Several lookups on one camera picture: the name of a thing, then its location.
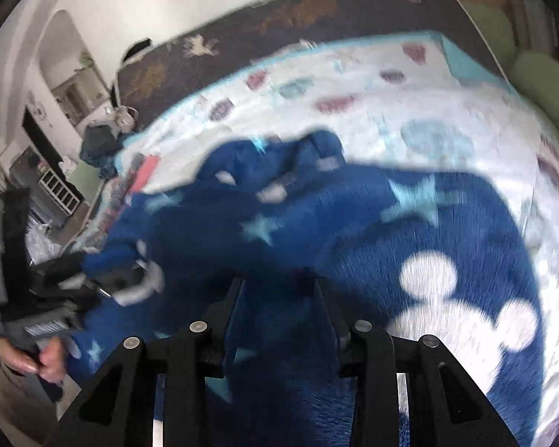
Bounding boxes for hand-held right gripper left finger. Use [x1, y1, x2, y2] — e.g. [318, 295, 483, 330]
[42, 277, 245, 447]

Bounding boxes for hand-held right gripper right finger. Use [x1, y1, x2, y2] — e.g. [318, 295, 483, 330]
[312, 277, 522, 447]

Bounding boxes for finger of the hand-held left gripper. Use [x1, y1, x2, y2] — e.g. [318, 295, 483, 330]
[81, 261, 145, 305]

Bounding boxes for blue star print fleece robe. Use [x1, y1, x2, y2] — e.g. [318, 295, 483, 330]
[67, 128, 546, 447]

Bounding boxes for pile of denim clothes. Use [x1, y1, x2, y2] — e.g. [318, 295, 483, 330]
[79, 123, 122, 180]

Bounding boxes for person's left hand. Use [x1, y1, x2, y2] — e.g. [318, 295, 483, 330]
[2, 335, 68, 383]

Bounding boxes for clear plastic bag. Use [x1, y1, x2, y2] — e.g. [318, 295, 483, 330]
[25, 221, 82, 266]

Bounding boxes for floral folded cloth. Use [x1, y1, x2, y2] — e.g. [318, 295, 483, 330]
[95, 153, 145, 243]

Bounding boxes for person's grey trousers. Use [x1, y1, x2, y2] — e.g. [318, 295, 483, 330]
[0, 340, 66, 443]

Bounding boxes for white slatted rack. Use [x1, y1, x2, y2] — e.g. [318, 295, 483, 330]
[37, 168, 85, 217]

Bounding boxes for green seat cushion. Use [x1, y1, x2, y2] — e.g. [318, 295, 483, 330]
[67, 163, 105, 201]

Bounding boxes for pink folded cloth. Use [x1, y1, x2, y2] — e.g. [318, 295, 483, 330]
[130, 155, 161, 194]

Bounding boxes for white seashell print quilt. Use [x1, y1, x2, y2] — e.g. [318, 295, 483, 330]
[93, 30, 559, 447]

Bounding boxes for dark deer print bed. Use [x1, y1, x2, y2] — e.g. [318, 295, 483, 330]
[112, 0, 504, 136]

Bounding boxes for large green pillow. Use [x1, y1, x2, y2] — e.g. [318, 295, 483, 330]
[510, 51, 559, 159]

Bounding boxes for small green pillow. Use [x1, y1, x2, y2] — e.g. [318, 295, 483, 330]
[461, 2, 518, 73]

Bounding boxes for white strap bag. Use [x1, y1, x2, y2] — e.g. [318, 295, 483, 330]
[102, 105, 138, 133]

